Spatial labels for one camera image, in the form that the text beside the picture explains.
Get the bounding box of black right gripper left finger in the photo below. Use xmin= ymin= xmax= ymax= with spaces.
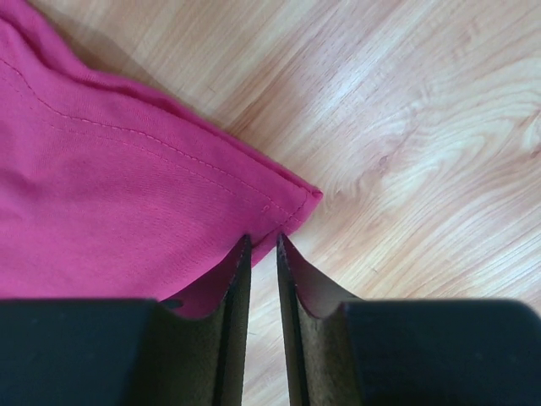
xmin=1 ymin=237 xmax=252 ymax=405

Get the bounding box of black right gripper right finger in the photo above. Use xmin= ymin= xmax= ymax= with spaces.
xmin=276 ymin=236 xmax=540 ymax=405

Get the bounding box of magenta pink t shirt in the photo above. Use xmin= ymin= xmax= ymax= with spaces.
xmin=1 ymin=1 xmax=322 ymax=300

